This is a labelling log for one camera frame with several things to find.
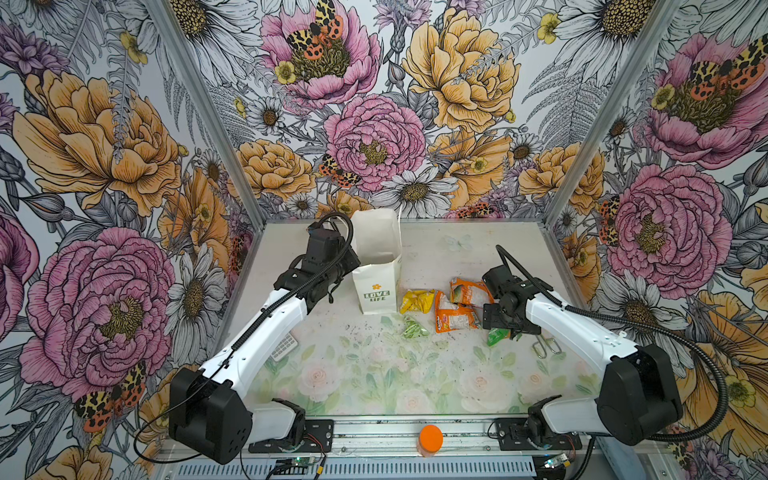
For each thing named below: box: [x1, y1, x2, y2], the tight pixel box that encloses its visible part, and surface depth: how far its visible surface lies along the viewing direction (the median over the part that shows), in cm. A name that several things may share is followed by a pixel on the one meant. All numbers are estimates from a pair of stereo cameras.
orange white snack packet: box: [435, 290, 482, 334], surface depth 93 cm
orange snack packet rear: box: [450, 277, 495, 306], surface depth 95 cm
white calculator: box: [270, 333, 299, 362], surface depth 89 cm
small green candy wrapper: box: [403, 317, 429, 339], surface depth 91 cm
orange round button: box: [419, 424, 443, 453], surface depth 68 cm
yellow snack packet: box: [400, 289, 435, 314], surface depth 92 cm
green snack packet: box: [486, 328, 509, 347], surface depth 90 cm
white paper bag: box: [351, 208, 403, 315], surface depth 89 cm
